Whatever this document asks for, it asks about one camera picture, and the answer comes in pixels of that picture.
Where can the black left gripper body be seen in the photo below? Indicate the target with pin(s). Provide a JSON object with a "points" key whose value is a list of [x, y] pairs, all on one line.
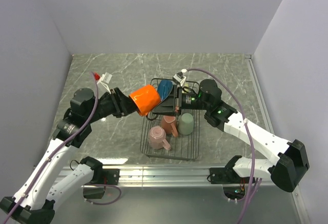
{"points": [[110, 105]]}

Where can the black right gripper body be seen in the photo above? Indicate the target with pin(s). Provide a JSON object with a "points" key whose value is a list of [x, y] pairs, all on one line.
{"points": [[191, 101]]}

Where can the pink floral mug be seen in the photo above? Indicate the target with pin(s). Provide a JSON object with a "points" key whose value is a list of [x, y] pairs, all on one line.
{"points": [[169, 124]]}

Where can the blue mug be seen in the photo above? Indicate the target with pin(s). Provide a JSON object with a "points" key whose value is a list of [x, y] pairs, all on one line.
{"points": [[164, 89]]}

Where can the pale green cup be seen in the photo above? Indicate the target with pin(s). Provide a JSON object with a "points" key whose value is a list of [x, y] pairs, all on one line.
{"points": [[186, 124]]}

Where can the orange mug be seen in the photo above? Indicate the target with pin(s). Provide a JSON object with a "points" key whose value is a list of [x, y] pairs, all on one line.
{"points": [[145, 98]]}

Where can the plain pink mug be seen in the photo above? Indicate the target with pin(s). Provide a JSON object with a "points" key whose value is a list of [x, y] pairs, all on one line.
{"points": [[157, 138]]}

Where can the yellow mug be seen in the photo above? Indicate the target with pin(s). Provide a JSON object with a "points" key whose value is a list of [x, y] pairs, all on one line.
{"points": [[188, 86]]}

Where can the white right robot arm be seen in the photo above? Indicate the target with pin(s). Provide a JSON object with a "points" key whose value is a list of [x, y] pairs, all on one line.
{"points": [[285, 162]]}

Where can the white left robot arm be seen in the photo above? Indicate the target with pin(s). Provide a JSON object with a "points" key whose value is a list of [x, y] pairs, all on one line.
{"points": [[39, 198]]}

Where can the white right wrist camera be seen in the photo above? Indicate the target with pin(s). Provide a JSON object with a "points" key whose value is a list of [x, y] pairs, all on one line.
{"points": [[179, 78]]}

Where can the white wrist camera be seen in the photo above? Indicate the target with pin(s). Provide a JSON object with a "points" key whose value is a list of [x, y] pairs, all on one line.
{"points": [[179, 78], [103, 81]]}

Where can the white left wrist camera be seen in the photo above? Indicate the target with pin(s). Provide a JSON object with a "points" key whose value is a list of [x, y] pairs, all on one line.
{"points": [[103, 81]]}

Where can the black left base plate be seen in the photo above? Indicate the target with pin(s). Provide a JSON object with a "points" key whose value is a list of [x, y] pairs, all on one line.
{"points": [[111, 176]]}

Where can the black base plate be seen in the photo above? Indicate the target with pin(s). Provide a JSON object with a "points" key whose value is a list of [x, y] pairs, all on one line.
{"points": [[111, 176], [225, 176]]}

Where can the aluminium side rail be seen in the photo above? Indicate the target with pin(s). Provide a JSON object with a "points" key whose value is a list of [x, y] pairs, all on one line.
{"points": [[260, 98]]}

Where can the aluminium mounting rail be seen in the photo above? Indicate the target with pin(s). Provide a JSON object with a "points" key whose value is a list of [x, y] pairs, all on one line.
{"points": [[166, 176]]}

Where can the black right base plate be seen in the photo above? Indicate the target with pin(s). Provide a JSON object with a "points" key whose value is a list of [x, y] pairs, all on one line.
{"points": [[225, 176]]}

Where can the black box under rail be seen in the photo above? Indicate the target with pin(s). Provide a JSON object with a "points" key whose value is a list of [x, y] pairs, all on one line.
{"points": [[93, 192]]}

